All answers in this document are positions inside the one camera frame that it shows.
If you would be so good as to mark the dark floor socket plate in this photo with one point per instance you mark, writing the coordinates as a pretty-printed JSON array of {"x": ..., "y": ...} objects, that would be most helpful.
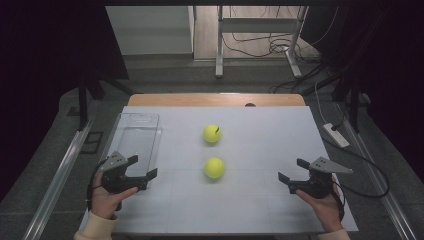
[{"x": 92, "y": 142}]

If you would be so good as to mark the metal floor rail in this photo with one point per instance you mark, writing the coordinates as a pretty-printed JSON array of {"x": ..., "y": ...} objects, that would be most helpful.
[
  {"x": 383, "y": 186},
  {"x": 56, "y": 183}
]

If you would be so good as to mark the dark curtain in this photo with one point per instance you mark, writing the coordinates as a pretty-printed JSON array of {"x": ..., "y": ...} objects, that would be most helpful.
[
  {"x": 393, "y": 83},
  {"x": 40, "y": 83}
]

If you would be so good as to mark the clear plastic container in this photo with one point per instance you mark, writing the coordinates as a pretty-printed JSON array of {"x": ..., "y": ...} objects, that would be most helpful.
[{"x": 140, "y": 140}]

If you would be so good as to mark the tennis ball with black mark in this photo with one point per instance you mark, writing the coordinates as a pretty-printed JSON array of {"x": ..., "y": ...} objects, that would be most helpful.
[{"x": 211, "y": 134}]

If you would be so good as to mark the black metal stand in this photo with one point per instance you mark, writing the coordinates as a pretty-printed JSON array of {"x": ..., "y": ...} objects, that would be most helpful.
[
  {"x": 83, "y": 100},
  {"x": 354, "y": 100}
]

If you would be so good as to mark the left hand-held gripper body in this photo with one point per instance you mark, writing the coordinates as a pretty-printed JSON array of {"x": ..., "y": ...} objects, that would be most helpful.
[{"x": 115, "y": 176}]

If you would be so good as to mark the person's left hand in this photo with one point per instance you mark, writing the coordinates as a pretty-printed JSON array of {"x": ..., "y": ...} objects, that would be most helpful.
[{"x": 105, "y": 201}]

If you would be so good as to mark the white desk frame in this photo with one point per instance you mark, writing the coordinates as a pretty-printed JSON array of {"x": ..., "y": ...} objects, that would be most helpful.
[{"x": 256, "y": 25}]

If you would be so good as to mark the plain yellow tennis ball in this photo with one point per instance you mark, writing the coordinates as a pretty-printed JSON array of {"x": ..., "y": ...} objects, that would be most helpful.
[{"x": 214, "y": 168}]

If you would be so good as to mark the white cabinet panel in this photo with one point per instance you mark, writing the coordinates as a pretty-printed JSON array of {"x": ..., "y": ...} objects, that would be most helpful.
[{"x": 150, "y": 30}]

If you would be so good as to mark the white power strip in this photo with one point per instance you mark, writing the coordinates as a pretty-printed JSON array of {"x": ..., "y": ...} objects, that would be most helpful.
[{"x": 337, "y": 136}]

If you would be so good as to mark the white table cover sheet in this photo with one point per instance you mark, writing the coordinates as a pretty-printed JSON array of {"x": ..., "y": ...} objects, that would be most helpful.
[{"x": 253, "y": 200}]

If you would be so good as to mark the black plug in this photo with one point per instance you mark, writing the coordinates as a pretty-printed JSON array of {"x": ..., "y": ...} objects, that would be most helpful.
[{"x": 335, "y": 127}]

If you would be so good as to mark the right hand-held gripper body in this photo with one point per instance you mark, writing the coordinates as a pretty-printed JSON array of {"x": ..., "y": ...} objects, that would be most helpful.
[{"x": 315, "y": 185}]

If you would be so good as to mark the person's right hand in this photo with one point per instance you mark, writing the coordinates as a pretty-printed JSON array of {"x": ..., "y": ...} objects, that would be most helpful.
[{"x": 321, "y": 208}]

